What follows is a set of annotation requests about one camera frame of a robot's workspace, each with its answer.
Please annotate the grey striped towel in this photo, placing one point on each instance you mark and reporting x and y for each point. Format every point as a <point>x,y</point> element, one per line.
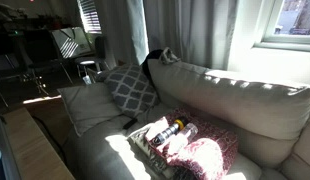
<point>168,56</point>

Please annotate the grey lattice patterned pillow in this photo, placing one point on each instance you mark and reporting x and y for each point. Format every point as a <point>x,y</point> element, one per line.
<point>131,90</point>

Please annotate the black white patterned pillow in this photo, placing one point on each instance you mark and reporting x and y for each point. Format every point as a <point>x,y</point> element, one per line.
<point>141,141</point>

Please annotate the plain beige pillow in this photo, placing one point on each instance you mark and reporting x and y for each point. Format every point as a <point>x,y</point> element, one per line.
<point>90,106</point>

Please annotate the black remote control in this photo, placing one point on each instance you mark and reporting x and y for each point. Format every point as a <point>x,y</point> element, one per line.
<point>130,123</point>

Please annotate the clear plastic bottle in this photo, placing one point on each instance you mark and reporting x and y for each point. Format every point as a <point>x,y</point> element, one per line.
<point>186,131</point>

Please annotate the black padded chair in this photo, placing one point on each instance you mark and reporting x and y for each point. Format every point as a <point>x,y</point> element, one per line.
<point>101,50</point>

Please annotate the grey curtain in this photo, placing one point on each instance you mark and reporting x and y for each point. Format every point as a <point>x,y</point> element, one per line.
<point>188,30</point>

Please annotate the small white bottle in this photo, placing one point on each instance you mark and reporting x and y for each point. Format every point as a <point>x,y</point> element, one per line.
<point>87,80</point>

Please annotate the beige sofa back cushion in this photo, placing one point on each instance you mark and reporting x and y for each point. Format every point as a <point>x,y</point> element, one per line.
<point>235,100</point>

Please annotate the beige sofa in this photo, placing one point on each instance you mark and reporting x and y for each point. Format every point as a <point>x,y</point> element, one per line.
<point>105,153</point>

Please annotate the white window blinds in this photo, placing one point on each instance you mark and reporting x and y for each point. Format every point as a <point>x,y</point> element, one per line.
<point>90,16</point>

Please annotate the light wooden table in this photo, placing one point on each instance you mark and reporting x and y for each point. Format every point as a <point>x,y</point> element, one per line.
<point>31,150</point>

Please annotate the white window frame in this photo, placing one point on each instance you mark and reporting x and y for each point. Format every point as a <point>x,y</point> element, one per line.
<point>288,38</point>

